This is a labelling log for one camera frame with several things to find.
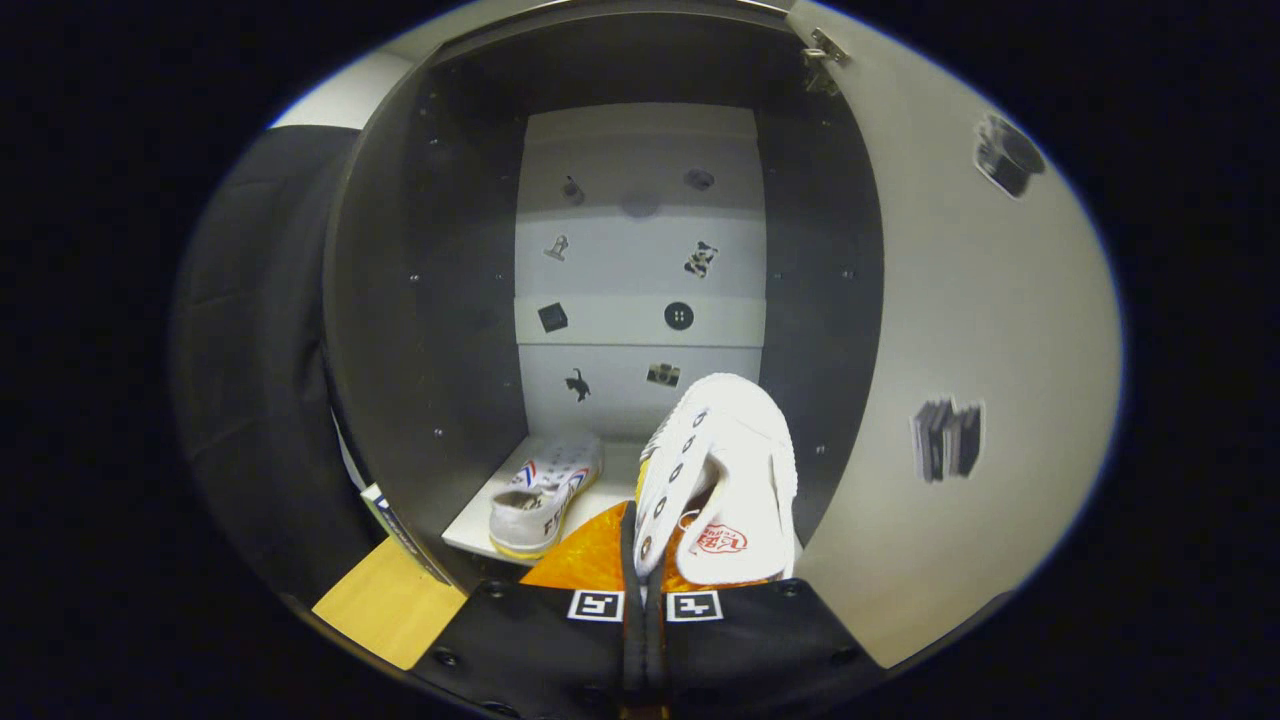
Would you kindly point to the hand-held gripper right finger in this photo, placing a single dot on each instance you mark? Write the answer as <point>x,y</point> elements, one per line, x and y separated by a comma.
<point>760,640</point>

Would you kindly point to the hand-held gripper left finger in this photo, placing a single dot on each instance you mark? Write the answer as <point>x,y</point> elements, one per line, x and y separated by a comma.
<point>540,645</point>

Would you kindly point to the white shoe striped side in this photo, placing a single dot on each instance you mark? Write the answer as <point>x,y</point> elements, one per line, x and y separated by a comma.
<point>545,495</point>

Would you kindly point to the white shoe red label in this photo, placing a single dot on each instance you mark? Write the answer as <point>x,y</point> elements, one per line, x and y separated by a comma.
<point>740,450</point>

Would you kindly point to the dark grey shoe cabinet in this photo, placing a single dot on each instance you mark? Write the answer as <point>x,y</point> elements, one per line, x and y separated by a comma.
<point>450,300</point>

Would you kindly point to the light grey shoe cabinet door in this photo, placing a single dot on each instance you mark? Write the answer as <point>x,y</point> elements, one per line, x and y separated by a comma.
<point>950,300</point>

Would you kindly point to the dark blue book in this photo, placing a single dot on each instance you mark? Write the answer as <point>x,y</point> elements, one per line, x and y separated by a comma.
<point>410,535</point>

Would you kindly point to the white green book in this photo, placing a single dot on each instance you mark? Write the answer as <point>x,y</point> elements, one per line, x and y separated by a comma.
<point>378,505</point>

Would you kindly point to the black backdrop cloth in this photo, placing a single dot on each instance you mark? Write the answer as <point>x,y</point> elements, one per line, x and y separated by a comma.
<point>250,350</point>

